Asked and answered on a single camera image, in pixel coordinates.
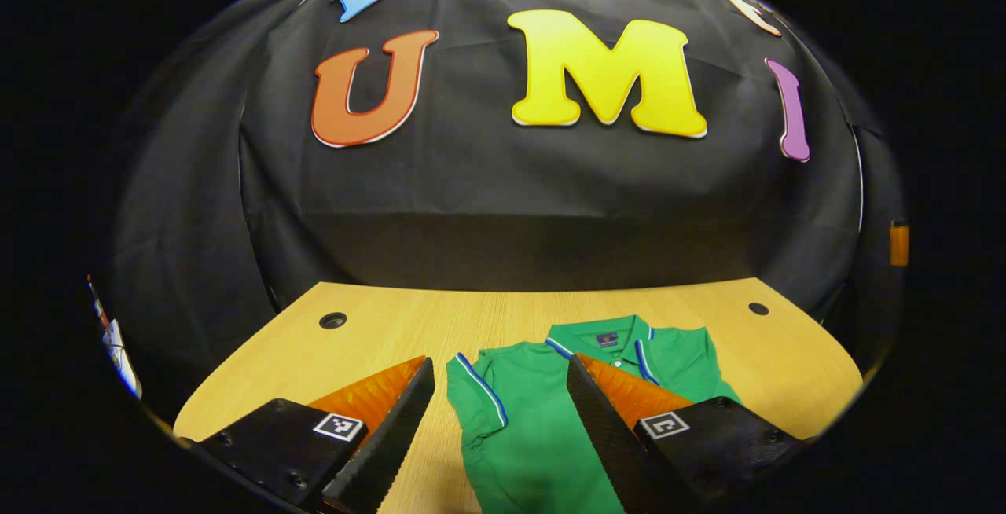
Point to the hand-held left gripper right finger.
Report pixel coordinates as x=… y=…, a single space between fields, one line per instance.
x=601 y=435

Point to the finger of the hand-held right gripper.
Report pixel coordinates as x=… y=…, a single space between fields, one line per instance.
x=899 y=244

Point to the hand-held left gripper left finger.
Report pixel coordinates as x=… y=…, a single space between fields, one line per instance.
x=393 y=443

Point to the green T-shirt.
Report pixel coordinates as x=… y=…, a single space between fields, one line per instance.
x=534 y=420

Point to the white paper sheet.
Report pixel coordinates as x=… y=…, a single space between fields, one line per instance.
x=118 y=349

